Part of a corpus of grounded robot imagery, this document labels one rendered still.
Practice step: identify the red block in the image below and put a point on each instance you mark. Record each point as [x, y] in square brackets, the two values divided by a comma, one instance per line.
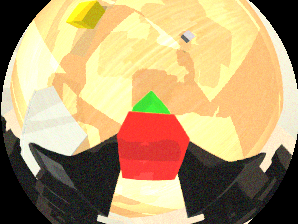
[151, 146]

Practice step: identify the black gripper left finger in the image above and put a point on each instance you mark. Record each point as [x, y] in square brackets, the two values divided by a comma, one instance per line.
[92, 173]

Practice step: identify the green block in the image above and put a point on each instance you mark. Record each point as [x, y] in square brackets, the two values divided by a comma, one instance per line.
[151, 93]
[151, 106]

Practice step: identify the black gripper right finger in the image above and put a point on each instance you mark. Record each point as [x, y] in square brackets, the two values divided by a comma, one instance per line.
[204, 177]

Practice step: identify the yellow block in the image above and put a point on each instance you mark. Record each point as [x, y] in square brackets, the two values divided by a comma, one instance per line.
[86, 15]

